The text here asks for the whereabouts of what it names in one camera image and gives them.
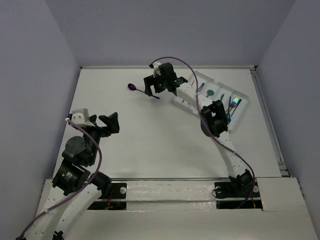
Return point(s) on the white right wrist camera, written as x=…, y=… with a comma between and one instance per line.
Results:
x=155, y=67

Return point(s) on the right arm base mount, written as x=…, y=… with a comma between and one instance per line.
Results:
x=227, y=198

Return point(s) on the teal plastic spoon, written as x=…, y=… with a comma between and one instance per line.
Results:
x=209, y=93

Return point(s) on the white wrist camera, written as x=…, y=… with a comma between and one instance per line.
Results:
x=80, y=117
x=155, y=67

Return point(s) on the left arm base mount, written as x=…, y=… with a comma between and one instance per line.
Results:
x=114, y=201

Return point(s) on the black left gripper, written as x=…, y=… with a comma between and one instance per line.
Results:
x=100, y=125

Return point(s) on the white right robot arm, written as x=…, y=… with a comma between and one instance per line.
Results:
x=213, y=122

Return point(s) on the blue metal fork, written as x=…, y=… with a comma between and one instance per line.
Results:
x=233, y=112

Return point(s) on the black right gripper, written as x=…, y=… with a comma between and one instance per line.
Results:
x=149, y=81

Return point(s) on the gold metal fork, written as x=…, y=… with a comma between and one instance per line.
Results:
x=232, y=105

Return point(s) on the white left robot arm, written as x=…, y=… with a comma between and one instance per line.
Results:
x=78, y=181

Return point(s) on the purple metal spoon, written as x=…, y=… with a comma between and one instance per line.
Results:
x=132, y=87

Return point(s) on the white divided utensil tray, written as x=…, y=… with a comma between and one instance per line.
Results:
x=219, y=89

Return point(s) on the iridescent metal fork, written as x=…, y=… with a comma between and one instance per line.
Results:
x=236, y=99

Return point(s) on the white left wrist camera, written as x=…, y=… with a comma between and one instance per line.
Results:
x=80, y=117

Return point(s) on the white foam front board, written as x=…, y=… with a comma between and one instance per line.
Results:
x=186, y=210

